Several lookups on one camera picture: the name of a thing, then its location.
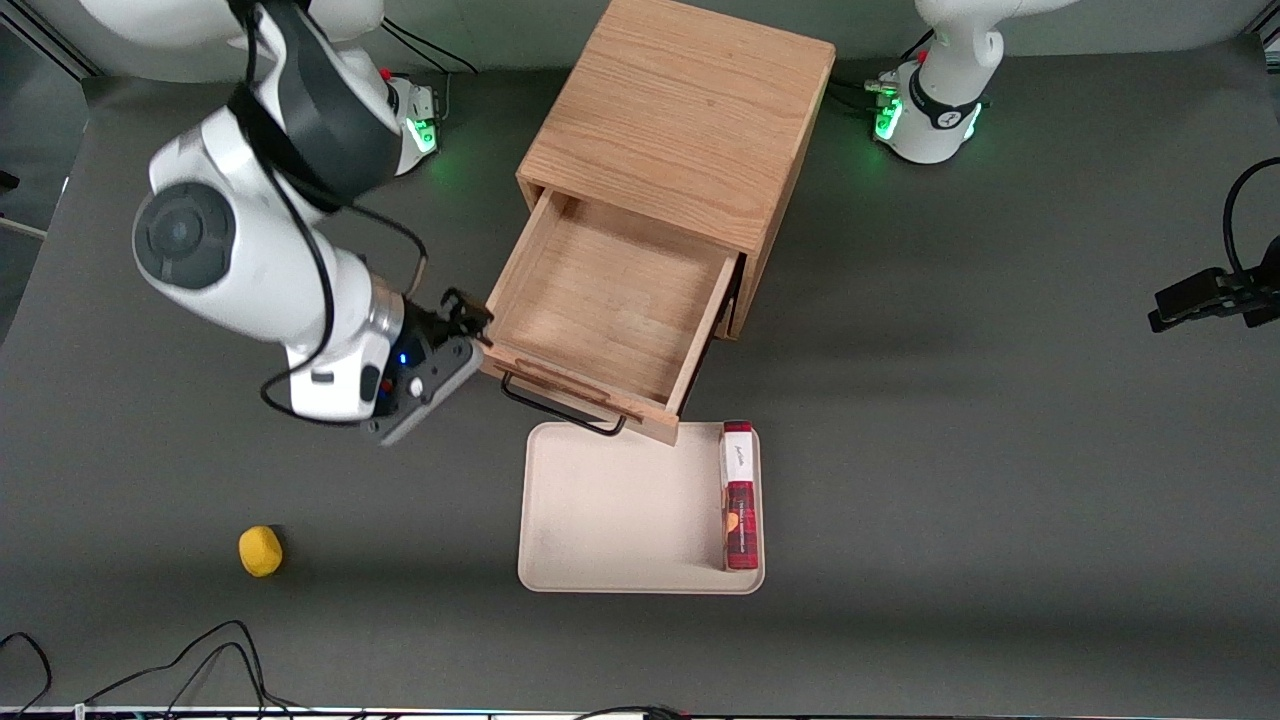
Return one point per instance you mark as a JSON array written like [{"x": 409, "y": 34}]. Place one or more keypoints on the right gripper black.
[{"x": 428, "y": 327}]

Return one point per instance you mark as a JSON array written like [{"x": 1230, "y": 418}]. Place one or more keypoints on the wooden drawer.
[{"x": 610, "y": 300}]

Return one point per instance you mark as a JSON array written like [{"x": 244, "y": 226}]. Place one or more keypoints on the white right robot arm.
[{"x": 250, "y": 260}]

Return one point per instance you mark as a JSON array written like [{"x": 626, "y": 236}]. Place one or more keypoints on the wooden drawer cabinet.
[{"x": 680, "y": 110}]

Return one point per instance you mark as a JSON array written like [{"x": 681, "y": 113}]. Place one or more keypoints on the beige plastic tray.
[{"x": 620, "y": 510}]

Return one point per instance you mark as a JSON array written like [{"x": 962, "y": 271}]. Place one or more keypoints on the yellow lemon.
[{"x": 260, "y": 551}]

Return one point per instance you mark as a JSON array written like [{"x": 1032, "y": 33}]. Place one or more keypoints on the red and white carton box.
[{"x": 740, "y": 520}]

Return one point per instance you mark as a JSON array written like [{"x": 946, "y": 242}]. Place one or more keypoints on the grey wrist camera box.
[{"x": 440, "y": 385}]

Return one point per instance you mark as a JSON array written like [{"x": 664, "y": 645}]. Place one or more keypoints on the black camera clamp mount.
[{"x": 1200, "y": 295}]

